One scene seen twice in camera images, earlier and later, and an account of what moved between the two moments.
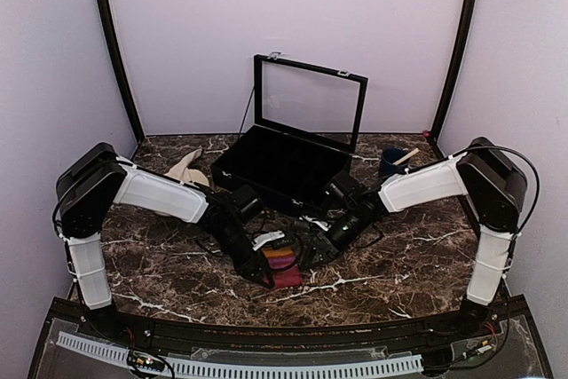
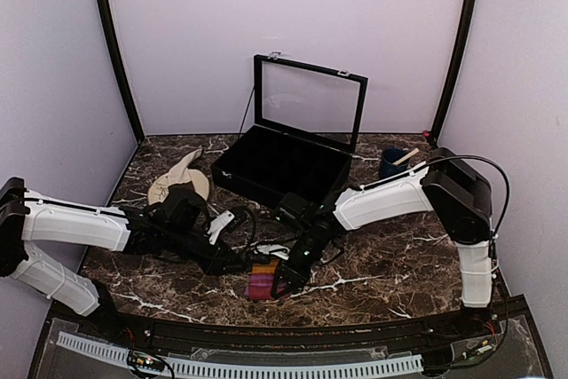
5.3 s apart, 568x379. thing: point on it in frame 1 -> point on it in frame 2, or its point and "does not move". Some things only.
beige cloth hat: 181,169 does not move
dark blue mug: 390,156 does not move
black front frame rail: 140,327 does not move
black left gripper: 248,265 -> 219,257
